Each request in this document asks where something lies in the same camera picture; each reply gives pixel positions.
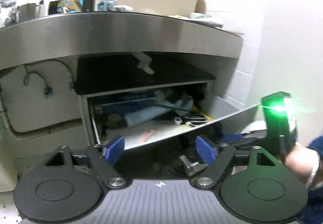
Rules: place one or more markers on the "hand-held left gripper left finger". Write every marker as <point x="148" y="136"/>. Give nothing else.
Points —
<point x="114" y="149"/>

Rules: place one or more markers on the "flat blue box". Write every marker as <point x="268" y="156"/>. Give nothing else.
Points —
<point x="126" y="102"/>

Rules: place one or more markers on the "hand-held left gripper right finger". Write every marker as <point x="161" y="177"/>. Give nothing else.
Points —
<point x="205" y="150"/>

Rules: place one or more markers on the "pale blue cylinder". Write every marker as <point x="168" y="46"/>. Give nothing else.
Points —
<point x="146" y="116"/>

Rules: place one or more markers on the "person's right forearm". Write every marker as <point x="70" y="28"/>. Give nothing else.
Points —
<point x="300" y="163"/>

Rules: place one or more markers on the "black drawer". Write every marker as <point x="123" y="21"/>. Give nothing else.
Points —
<point x="176" y="128"/>

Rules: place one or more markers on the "black smartphone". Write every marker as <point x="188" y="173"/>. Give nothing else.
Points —
<point x="70" y="5"/>

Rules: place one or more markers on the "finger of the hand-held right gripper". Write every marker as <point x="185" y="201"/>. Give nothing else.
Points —
<point x="252" y="141"/>

